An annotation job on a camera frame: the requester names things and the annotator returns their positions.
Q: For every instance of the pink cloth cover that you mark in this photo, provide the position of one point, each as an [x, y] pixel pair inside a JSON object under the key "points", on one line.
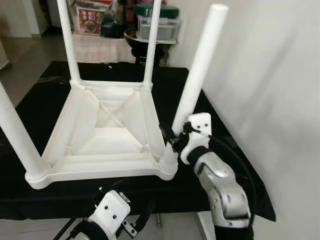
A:
{"points": [[102, 49]]}

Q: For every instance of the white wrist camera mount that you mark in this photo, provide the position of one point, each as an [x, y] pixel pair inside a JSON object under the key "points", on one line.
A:
{"points": [[197, 130], [111, 210]]}

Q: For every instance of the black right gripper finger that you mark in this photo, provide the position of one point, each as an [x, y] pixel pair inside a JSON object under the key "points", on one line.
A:
{"points": [[166, 133]]}

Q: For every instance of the grey plastic storage box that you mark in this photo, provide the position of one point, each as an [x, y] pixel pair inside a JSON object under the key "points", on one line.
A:
{"points": [[167, 30]]}

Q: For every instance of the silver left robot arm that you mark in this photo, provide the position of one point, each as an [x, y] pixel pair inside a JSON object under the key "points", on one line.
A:
{"points": [[90, 232]]}

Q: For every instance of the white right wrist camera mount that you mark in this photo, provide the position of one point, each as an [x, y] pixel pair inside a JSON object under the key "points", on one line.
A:
{"points": [[197, 130]]}

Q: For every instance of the red printed box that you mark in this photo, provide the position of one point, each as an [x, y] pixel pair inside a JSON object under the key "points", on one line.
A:
{"points": [[89, 20]]}

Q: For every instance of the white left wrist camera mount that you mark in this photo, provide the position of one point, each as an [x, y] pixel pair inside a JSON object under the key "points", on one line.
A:
{"points": [[111, 210]]}

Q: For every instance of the grey metal table frame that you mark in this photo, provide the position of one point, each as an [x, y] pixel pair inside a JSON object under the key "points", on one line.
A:
{"points": [[159, 221]]}

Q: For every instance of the black round stool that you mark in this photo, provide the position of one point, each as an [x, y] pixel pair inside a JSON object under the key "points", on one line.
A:
{"points": [[145, 47]]}

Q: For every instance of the white plastic children table top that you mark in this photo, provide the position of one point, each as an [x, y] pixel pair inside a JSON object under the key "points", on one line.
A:
{"points": [[100, 170]]}

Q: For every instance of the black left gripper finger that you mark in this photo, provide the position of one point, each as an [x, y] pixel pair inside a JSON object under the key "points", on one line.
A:
{"points": [[146, 212]]}

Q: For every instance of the black tablecloth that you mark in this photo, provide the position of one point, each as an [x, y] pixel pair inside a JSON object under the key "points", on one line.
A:
{"points": [[235, 165]]}

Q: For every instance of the dark bag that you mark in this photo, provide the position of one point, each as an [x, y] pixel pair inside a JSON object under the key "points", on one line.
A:
{"points": [[114, 20]]}

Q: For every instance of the dark green round lid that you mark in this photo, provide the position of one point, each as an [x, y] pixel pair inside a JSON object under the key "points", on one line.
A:
{"points": [[170, 10]]}

